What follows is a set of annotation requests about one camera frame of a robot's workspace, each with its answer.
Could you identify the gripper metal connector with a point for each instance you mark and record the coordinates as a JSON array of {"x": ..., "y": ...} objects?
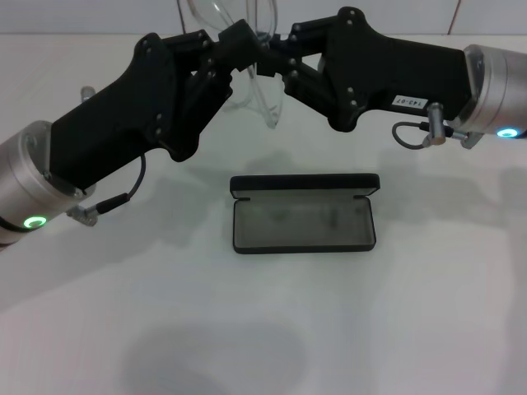
[
  {"x": 87, "y": 92},
  {"x": 435, "y": 127}
]

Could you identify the clear transparent glasses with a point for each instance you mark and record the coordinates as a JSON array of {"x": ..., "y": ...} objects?
[{"x": 263, "y": 103}]

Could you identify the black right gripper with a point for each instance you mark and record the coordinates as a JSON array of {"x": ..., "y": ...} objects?
[{"x": 391, "y": 70}]

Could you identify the right gripper metal connector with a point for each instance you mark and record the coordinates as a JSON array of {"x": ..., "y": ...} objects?
[{"x": 435, "y": 127}]

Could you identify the black glasses case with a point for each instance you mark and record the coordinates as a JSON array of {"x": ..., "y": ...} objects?
[{"x": 304, "y": 226}]

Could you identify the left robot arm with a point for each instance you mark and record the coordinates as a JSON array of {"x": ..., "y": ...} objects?
[{"x": 24, "y": 173}]

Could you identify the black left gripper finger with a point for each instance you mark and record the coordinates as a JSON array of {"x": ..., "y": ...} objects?
[{"x": 241, "y": 39}]

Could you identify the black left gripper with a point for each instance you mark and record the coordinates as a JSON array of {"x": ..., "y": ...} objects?
[{"x": 123, "y": 119}]

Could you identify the left gripper metal connector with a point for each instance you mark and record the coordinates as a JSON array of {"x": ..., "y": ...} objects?
[{"x": 87, "y": 92}]

